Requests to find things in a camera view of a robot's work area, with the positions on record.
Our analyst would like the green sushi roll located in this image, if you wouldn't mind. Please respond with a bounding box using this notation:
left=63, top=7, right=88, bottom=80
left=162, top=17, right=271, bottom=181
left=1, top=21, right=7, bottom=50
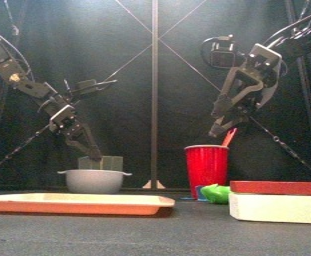
left=199, top=183, right=231, bottom=205

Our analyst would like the orange stick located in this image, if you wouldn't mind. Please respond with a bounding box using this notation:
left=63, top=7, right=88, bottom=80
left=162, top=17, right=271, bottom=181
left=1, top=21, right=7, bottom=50
left=220, top=127, right=239, bottom=148

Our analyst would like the grey-green block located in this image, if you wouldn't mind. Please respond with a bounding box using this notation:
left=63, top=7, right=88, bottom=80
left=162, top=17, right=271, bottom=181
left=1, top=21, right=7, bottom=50
left=78, top=155, right=124, bottom=172

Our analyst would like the red plastic cup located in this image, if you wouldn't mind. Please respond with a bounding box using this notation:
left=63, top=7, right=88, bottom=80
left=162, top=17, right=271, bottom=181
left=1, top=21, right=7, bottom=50
left=183, top=144, right=231, bottom=201

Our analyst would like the diagonal metal brace rod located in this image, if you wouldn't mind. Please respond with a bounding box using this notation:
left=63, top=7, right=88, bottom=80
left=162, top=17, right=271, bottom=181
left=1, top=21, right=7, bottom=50
left=0, top=123, right=52, bottom=177

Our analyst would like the orange tray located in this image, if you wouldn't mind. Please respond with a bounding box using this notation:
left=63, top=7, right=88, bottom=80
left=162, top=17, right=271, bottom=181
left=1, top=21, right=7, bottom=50
left=0, top=192, right=176, bottom=216

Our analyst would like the small blue object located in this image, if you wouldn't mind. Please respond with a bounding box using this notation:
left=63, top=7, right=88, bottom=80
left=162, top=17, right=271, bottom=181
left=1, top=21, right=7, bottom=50
left=194, top=185, right=208, bottom=202

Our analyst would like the red box lid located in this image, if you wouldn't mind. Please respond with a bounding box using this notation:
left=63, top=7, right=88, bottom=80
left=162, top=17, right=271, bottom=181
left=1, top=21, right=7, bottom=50
left=228, top=180, right=311, bottom=197

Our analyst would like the white box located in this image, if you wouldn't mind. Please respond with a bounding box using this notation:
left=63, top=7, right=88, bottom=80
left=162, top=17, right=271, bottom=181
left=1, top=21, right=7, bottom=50
left=227, top=191, right=311, bottom=225

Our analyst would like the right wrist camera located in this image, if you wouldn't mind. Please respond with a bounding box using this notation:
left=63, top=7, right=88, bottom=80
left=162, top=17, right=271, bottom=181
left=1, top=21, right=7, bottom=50
left=200, top=34, right=249, bottom=70

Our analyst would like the grey bowl with handles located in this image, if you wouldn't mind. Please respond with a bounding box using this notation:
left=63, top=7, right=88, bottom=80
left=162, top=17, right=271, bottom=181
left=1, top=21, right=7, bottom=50
left=56, top=168, right=134, bottom=195

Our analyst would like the vertical metal frame post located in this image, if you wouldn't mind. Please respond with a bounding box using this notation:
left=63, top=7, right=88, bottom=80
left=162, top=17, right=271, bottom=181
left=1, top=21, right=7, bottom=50
left=150, top=0, right=160, bottom=190

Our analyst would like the diagonal metal brace chain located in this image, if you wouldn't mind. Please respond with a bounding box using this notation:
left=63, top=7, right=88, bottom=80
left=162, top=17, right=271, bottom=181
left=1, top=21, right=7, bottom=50
left=250, top=116, right=311, bottom=183

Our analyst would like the white post foot bracket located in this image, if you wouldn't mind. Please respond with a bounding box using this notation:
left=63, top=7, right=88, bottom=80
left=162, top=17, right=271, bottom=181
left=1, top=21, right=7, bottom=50
left=142, top=179, right=167, bottom=190

